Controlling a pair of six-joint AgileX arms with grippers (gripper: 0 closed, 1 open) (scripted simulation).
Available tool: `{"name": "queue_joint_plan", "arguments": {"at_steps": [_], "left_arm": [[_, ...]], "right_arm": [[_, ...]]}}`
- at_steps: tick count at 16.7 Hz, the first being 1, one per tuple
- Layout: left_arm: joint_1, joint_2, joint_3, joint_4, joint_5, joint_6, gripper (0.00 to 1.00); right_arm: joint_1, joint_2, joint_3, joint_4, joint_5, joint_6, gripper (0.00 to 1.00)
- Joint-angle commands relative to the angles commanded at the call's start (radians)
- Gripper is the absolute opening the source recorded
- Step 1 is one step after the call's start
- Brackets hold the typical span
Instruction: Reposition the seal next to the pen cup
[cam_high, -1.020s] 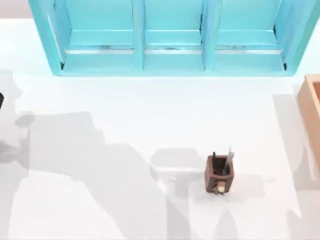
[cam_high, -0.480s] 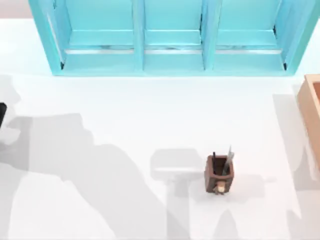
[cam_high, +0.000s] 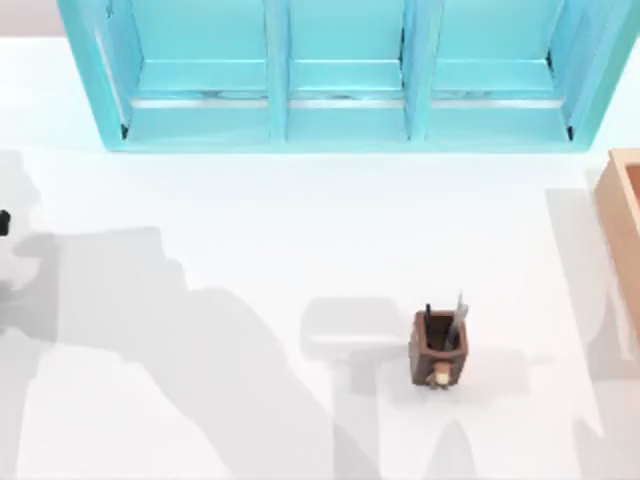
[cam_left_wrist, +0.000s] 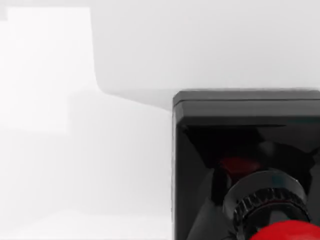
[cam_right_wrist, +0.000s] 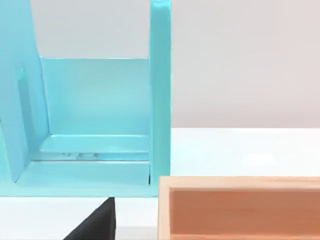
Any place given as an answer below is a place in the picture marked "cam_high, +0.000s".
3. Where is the grey ruler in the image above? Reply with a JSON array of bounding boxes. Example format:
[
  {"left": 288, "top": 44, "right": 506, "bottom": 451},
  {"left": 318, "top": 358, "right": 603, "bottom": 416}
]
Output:
[{"left": 444, "top": 291, "right": 470, "bottom": 353}]

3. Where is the salmon-coloured shallow box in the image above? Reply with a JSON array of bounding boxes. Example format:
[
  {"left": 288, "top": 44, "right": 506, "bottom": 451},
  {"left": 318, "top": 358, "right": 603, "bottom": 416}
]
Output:
[{"left": 593, "top": 148, "right": 640, "bottom": 360}]

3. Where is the light blue rack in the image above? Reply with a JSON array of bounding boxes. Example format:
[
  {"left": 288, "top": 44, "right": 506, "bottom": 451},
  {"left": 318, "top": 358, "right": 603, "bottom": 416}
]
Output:
[{"left": 55, "top": 0, "right": 640, "bottom": 154}]

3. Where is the brown wooden pen holder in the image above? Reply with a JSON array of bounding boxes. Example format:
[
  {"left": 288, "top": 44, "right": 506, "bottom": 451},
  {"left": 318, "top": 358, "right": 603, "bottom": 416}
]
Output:
[{"left": 409, "top": 309, "right": 473, "bottom": 391}]

